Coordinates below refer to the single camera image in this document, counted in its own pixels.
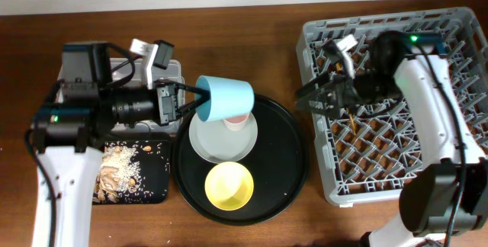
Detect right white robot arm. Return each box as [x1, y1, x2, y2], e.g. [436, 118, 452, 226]
[296, 30, 487, 246]

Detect pink plastic cup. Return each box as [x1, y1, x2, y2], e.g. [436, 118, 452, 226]
[223, 113, 250, 131]

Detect black rectangular tray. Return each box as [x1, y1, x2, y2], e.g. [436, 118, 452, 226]
[91, 132, 172, 206]

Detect blue plastic cup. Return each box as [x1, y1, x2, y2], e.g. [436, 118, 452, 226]
[195, 75, 255, 122]

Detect grey round plate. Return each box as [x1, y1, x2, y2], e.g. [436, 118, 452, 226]
[189, 114, 258, 164]

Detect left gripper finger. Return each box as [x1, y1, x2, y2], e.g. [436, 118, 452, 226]
[178, 83, 210, 98]
[177, 100, 206, 117]

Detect clear plastic waste bin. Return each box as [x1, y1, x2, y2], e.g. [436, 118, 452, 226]
[56, 58, 185, 136]

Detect food scraps and rice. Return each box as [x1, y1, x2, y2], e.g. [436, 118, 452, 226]
[92, 143, 171, 204]

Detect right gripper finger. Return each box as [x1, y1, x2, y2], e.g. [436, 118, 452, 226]
[296, 96, 332, 116]
[295, 75, 334, 100]

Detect grey dishwasher rack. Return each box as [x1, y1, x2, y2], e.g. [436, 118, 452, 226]
[296, 7, 487, 207]

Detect round black serving tray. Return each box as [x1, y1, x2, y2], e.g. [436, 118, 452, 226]
[171, 95, 309, 226]

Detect yellow bowl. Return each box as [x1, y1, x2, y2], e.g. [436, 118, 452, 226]
[204, 162, 254, 211]

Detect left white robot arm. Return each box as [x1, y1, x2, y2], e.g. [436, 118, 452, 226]
[24, 80, 210, 246]

